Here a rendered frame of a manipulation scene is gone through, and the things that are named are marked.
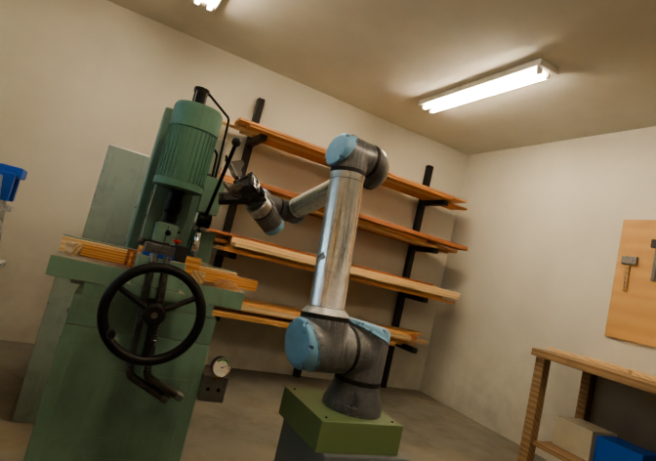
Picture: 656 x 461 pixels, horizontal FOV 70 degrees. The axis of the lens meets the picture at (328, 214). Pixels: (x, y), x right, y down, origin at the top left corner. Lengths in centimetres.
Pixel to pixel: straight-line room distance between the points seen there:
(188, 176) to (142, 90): 259
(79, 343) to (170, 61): 307
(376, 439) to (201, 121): 117
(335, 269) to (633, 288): 301
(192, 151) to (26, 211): 256
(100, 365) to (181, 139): 77
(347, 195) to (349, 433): 69
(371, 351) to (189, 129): 96
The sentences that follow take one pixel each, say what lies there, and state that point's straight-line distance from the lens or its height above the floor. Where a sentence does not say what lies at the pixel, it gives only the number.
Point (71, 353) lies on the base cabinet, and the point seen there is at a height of 63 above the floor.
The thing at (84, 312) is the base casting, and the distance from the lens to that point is 161.
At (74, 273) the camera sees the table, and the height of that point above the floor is 86.
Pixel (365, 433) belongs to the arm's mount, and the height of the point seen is 61.
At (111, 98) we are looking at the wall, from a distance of 419.
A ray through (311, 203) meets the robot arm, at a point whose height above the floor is 128.
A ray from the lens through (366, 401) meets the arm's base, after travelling 152.
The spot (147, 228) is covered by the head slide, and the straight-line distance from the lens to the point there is 183.
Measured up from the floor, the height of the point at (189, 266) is 95.
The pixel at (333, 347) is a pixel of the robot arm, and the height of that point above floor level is 83.
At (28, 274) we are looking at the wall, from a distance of 414.
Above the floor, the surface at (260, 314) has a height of 56.
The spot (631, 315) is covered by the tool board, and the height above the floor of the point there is 123.
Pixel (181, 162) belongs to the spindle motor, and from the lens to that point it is 169.
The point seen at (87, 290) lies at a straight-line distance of 160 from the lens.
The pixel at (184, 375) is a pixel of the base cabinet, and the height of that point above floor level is 60.
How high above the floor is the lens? 105
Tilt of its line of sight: 7 degrees up
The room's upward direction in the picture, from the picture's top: 14 degrees clockwise
